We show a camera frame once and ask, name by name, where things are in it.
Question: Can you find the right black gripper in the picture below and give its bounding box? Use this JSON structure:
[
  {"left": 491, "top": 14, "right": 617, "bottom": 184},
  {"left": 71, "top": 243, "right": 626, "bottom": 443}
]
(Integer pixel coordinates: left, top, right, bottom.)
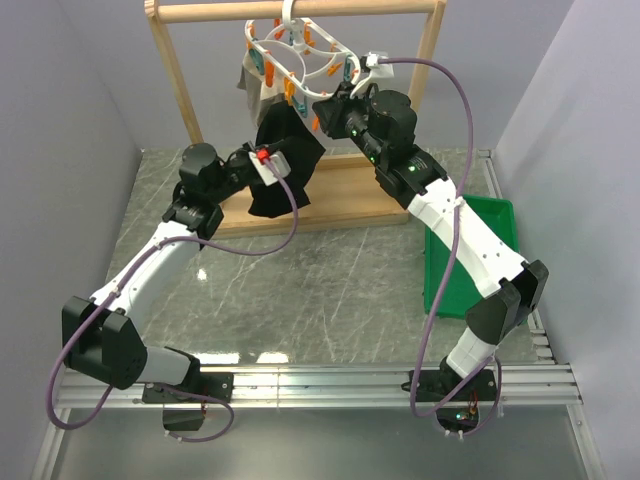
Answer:
[{"left": 313, "top": 83, "right": 387, "bottom": 168}]

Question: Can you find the white plastic clip hanger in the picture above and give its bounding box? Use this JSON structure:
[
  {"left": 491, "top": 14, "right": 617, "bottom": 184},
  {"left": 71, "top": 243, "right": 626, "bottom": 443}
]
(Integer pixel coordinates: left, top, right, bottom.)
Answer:
[{"left": 243, "top": 1, "right": 359, "bottom": 102}]

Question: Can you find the black underwear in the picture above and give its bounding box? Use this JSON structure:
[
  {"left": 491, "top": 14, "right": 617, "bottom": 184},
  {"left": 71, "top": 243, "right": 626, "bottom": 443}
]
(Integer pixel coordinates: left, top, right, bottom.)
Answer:
[{"left": 248, "top": 101, "right": 325, "bottom": 218}]

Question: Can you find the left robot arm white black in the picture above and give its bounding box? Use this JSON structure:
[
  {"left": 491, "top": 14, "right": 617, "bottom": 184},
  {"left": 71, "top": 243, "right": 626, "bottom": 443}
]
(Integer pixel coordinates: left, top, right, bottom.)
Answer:
[{"left": 62, "top": 143, "right": 277, "bottom": 402}]

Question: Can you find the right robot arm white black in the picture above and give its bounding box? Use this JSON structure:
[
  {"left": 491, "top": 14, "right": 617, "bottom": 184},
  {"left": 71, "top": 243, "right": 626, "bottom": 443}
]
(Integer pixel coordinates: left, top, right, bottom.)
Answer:
[{"left": 313, "top": 90, "right": 549, "bottom": 403}]

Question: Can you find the grey underwear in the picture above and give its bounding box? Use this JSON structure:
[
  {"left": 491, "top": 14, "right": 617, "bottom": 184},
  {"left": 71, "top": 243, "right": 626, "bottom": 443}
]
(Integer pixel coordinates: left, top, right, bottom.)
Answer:
[{"left": 237, "top": 53, "right": 285, "bottom": 127}]

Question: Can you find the teal clothes peg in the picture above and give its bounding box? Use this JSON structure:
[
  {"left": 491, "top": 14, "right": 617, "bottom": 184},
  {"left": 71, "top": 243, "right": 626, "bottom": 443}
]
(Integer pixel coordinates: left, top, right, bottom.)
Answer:
[{"left": 291, "top": 97, "right": 308, "bottom": 118}]

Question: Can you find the wooden hanging rack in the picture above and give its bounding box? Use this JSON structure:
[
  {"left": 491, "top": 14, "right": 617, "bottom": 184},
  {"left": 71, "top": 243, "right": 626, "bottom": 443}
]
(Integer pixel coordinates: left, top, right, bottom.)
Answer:
[{"left": 144, "top": 1, "right": 447, "bottom": 231}]

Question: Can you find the green plastic tray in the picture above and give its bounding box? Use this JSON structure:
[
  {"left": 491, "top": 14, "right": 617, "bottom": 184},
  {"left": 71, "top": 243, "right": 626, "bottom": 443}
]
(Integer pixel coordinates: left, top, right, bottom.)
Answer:
[{"left": 422, "top": 193, "right": 519, "bottom": 322}]

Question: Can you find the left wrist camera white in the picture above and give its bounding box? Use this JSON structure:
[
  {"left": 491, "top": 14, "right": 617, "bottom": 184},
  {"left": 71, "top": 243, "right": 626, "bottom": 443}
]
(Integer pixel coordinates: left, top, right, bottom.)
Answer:
[{"left": 249, "top": 148, "right": 291, "bottom": 186}]

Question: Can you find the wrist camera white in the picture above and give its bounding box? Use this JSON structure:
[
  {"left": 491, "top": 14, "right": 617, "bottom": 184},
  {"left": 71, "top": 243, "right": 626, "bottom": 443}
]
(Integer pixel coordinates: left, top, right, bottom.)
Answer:
[
  {"left": 350, "top": 52, "right": 394, "bottom": 98},
  {"left": 249, "top": 148, "right": 291, "bottom": 186}
]

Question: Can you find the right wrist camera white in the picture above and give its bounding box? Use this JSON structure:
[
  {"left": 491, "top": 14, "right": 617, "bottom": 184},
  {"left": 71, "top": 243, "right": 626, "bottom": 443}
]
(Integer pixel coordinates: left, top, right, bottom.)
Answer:
[{"left": 350, "top": 52, "right": 394, "bottom": 98}]

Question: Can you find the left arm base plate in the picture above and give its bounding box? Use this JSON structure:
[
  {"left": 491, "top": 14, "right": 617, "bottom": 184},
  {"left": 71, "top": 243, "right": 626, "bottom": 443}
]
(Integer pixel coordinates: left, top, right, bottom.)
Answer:
[{"left": 142, "top": 372, "right": 234, "bottom": 404}]

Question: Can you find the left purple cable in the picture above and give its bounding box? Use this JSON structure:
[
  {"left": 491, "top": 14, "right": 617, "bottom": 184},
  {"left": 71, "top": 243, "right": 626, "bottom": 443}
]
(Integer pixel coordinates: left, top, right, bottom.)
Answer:
[{"left": 45, "top": 159, "right": 300, "bottom": 444}]

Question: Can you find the purple cable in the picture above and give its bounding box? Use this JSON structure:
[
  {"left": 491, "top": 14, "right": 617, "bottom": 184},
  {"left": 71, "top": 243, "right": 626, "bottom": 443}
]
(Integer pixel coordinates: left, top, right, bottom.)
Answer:
[
  {"left": 45, "top": 159, "right": 300, "bottom": 444},
  {"left": 379, "top": 56, "right": 504, "bottom": 439}
]

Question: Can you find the aluminium mounting rail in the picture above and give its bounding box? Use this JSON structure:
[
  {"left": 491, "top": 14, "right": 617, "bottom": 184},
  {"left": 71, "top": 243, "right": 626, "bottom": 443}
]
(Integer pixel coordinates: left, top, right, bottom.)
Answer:
[{"left": 54, "top": 364, "right": 584, "bottom": 409}]

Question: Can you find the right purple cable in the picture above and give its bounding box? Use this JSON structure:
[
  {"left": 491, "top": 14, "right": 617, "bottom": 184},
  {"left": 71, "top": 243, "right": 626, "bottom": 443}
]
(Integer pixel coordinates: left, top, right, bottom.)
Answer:
[{"left": 379, "top": 56, "right": 504, "bottom": 439}]

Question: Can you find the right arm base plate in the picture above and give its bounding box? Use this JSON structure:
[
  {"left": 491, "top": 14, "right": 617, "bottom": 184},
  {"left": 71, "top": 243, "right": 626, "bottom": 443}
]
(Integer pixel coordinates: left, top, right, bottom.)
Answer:
[{"left": 415, "top": 369, "right": 497, "bottom": 403}]

